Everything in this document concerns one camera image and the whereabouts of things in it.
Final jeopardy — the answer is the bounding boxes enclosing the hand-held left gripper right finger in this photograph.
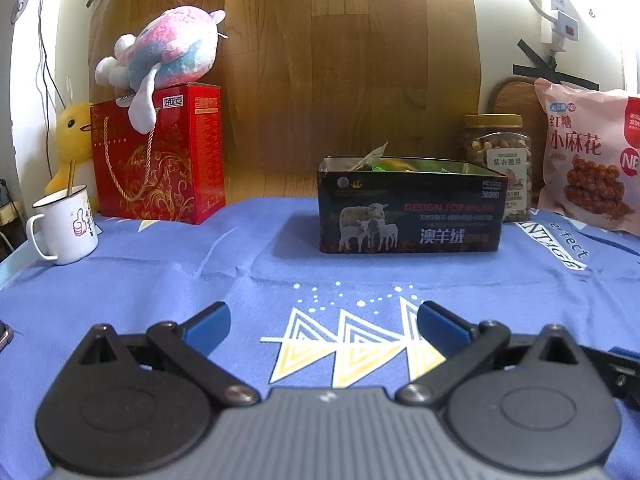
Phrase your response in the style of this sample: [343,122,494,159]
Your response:
[395,301,593,408]

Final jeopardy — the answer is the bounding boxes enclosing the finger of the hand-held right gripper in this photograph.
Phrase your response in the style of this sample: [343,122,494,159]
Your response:
[580,344,640,403]

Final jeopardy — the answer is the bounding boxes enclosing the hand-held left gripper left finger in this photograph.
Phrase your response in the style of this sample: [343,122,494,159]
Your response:
[67,301,261,408]

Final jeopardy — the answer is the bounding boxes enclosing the black tin box sheep print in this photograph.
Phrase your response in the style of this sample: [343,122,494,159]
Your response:
[316,156,502,255]

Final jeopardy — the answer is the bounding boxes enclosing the green and clear snack bag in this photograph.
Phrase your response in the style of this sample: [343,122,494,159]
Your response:
[350,141,389,171]

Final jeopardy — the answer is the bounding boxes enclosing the blue printed tablecloth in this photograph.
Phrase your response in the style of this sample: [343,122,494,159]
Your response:
[0,197,640,480]

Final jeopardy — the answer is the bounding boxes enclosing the red gift box gold pattern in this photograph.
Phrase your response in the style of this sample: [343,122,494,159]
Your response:
[90,82,227,226]

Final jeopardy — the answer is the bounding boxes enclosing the white enamel mug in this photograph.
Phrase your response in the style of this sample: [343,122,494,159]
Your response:
[26,184,99,266]

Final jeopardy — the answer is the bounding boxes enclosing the clear nut jar gold lid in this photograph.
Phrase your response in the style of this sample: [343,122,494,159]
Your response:
[461,114,535,223]

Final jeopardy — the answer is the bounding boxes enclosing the pink snack bag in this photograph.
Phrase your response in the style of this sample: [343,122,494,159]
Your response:
[534,77,640,236]

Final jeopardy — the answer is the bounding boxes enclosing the yellow duck plush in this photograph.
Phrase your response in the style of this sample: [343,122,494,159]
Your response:
[44,77,96,196]

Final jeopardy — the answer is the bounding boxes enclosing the wooden cutting board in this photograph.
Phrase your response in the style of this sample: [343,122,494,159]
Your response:
[487,76,543,117]

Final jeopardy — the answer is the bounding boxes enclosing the black tape cross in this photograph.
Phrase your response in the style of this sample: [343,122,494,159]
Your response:
[512,39,598,91]

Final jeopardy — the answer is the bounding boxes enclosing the pastel plush toy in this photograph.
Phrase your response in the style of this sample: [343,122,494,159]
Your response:
[95,6,228,134]

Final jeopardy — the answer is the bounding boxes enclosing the white power strip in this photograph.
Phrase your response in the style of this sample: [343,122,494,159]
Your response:
[540,0,581,43]

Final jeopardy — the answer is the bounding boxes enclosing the thin black cable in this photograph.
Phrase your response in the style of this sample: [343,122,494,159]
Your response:
[36,7,57,171]

